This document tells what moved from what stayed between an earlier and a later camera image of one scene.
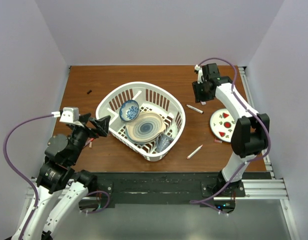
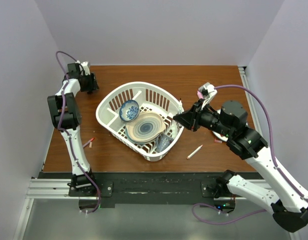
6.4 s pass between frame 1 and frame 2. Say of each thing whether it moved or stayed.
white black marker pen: moved
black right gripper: moved
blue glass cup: stayed
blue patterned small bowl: stayed
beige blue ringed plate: stayed
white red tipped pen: stayed
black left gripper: moved
